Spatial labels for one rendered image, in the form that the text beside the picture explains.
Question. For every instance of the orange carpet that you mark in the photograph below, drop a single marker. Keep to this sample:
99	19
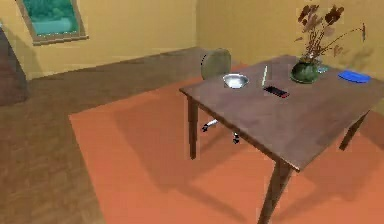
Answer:
160	160

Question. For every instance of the brown wooden table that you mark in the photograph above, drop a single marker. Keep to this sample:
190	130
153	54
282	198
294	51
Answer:
286	116

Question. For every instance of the small clear glass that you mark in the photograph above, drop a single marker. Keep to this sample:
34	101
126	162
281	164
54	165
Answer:
322	69

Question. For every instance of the silver bowl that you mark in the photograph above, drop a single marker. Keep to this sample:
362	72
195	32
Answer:
235	81

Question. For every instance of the wooden framed window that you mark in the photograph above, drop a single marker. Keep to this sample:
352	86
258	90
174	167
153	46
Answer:
51	18

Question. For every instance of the houseplant in green pot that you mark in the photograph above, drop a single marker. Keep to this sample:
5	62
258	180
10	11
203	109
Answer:
305	71

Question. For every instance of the black radiophone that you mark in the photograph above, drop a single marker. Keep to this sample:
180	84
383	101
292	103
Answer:
276	91

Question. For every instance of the grey office chair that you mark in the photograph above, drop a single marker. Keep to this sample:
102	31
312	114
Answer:
216	63

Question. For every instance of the pale green pencil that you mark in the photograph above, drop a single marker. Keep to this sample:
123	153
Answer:
264	76

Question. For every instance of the blue flat dish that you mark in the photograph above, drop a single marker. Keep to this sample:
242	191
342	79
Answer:
354	76

